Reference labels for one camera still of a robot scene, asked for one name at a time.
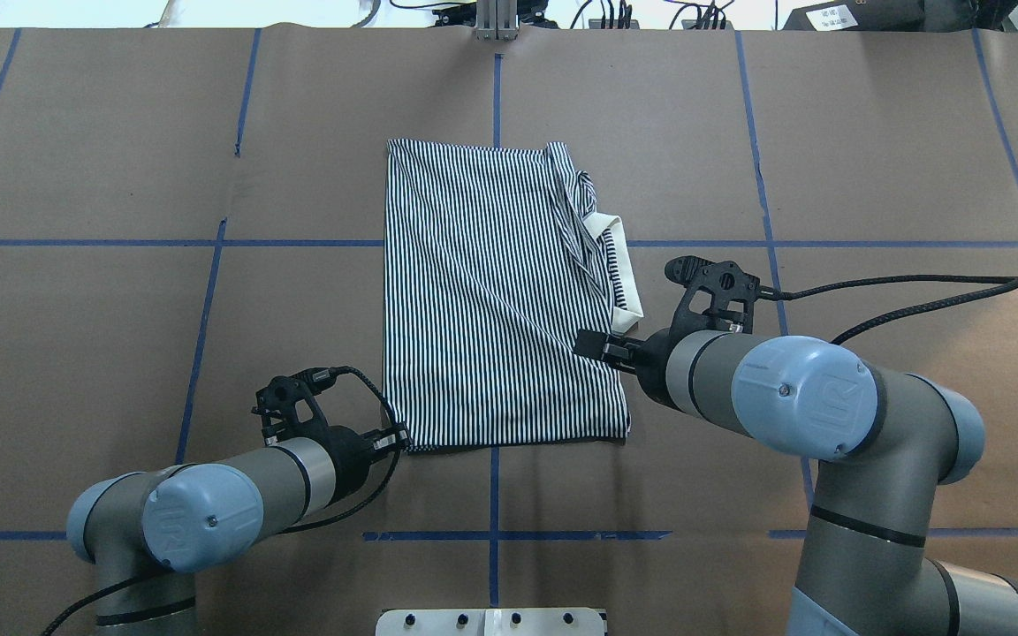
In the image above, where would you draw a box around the black box with label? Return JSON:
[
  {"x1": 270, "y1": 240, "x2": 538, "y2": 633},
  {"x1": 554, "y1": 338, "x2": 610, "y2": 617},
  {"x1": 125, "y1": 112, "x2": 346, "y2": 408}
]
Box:
[{"x1": 780, "y1": 1, "x2": 925, "y2": 32}]

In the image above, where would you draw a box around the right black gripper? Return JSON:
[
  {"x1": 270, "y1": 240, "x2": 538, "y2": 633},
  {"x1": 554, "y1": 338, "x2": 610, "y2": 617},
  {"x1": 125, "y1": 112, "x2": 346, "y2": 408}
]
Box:
[{"x1": 574, "y1": 256, "x2": 761, "y2": 403}]

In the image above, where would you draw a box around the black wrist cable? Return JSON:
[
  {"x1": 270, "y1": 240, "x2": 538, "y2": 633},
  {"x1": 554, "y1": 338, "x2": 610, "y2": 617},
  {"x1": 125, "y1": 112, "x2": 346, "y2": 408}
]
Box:
[
  {"x1": 756, "y1": 276, "x2": 1018, "y2": 347},
  {"x1": 39, "y1": 367, "x2": 411, "y2": 636}
]

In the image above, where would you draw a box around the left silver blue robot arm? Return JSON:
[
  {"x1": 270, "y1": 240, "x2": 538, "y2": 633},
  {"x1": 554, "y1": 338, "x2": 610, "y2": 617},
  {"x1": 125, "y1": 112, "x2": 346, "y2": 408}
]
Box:
[{"x1": 44, "y1": 366, "x2": 411, "y2": 635}]

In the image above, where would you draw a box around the striped polo shirt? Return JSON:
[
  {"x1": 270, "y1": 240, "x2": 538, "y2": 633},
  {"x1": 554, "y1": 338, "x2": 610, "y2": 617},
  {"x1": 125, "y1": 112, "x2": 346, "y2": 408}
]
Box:
[{"x1": 384, "y1": 140, "x2": 643, "y2": 452}]

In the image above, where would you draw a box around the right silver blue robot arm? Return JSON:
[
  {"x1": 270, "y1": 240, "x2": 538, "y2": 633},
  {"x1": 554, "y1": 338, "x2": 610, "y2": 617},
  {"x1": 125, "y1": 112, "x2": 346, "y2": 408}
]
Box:
[{"x1": 574, "y1": 256, "x2": 1018, "y2": 635}]

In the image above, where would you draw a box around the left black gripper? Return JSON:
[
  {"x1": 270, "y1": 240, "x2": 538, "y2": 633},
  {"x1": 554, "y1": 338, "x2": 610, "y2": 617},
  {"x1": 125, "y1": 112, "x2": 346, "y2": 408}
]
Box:
[{"x1": 251, "y1": 371, "x2": 411, "y2": 504}]

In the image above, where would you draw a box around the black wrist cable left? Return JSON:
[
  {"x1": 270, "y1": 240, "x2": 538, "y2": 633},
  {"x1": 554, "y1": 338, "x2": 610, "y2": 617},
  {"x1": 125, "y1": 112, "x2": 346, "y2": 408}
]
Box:
[{"x1": 39, "y1": 367, "x2": 411, "y2": 636}]

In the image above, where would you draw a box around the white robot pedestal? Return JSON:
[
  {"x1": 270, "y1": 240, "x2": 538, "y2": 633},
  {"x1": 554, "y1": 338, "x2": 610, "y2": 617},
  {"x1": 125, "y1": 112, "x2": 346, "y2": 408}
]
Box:
[{"x1": 375, "y1": 608, "x2": 609, "y2": 635}]

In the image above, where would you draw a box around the aluminium frame post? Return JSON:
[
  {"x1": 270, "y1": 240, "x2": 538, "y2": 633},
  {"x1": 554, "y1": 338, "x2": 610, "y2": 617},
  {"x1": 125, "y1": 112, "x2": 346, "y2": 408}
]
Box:
[{"x1": 473, "y1": 0, "x2": 520, "y2": 42}]

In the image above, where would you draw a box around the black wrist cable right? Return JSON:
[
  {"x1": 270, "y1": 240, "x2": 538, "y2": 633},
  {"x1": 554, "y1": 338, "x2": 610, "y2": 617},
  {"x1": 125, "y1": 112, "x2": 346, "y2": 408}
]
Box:
[{"x1": 756, "y1": 276, "x2": 1018, "y2": 347}]

